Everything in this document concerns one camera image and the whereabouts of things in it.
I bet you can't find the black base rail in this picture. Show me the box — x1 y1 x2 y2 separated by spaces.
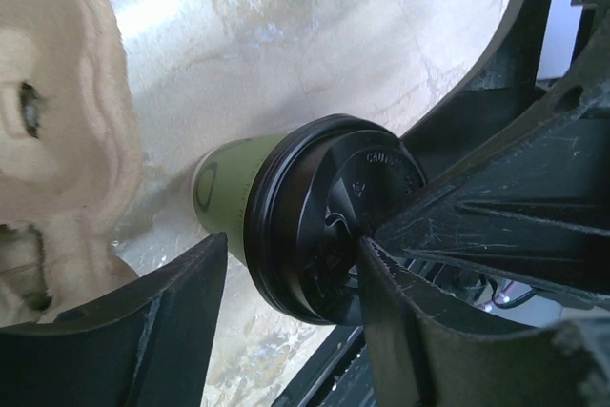
272 326 376 407

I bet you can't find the cardboard cup carrier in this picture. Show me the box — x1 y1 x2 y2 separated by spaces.
1 0 143 327

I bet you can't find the black coffee lid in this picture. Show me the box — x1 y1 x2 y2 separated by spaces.
243 114 426 326

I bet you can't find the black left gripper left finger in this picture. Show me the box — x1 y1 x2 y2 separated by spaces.
1 234 228 406

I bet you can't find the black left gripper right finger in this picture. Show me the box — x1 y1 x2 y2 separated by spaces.
357 238 609 406

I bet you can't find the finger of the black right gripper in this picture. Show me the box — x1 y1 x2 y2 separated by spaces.
375 21 609 306
402 0 551 178

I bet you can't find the green paper cup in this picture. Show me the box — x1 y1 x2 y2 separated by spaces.
191 133 285 264

